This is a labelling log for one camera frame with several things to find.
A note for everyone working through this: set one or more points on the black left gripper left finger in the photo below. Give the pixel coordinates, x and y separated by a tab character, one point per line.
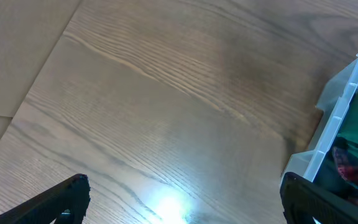
66	202

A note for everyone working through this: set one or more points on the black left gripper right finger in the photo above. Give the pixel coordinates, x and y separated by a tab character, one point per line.
306	203

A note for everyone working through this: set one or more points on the red plaid flannel shirt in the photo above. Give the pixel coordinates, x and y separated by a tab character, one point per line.
345	157

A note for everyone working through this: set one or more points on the clear plastic storage bin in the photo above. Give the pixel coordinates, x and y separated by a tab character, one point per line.
336	101

